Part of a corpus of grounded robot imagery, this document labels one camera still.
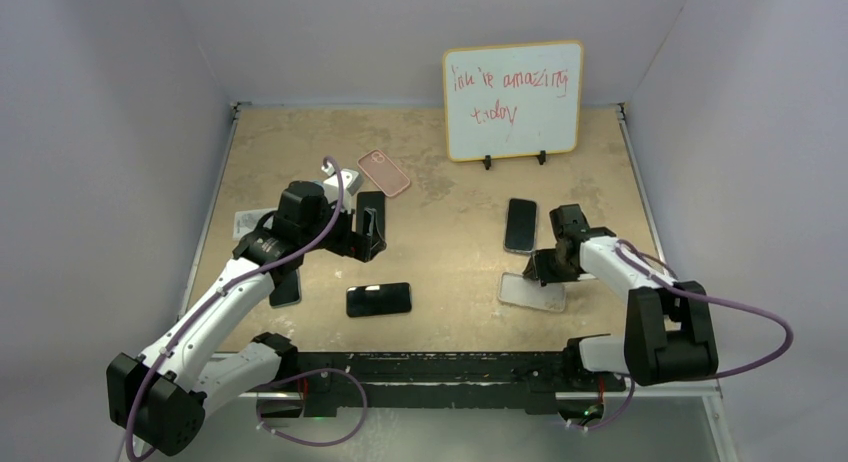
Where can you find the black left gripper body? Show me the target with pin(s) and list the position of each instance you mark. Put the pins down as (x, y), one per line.
(345, 240)

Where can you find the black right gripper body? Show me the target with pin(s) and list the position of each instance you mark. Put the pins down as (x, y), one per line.
(548, 267)

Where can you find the black smartphone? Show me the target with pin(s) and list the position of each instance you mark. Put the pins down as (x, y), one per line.
(521, 225)
(371, 211)

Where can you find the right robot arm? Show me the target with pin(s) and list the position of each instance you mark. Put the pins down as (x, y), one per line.
(668, 333)

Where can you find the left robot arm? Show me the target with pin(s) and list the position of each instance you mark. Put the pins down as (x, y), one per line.
(162, 396)

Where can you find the black phone lying centre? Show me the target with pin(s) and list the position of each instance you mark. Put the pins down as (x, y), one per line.
(378, 300)

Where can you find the pink phone case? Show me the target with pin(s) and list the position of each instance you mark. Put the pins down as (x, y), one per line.
(384, 173)

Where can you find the green-edged phone at left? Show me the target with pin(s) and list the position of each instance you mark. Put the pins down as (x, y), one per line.
(287, 289)

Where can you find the white printed card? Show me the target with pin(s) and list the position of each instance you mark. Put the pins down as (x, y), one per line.
(246, 221)

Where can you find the whiteboard with red writing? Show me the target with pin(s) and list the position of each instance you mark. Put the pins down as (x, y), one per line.
(513, 100)

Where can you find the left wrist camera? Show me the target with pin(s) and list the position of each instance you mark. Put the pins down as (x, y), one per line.
(346, 183)

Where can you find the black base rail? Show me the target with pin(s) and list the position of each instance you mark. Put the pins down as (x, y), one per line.
(527, 381)

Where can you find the aluminium frame rail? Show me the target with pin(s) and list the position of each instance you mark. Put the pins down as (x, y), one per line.
(677, 427)

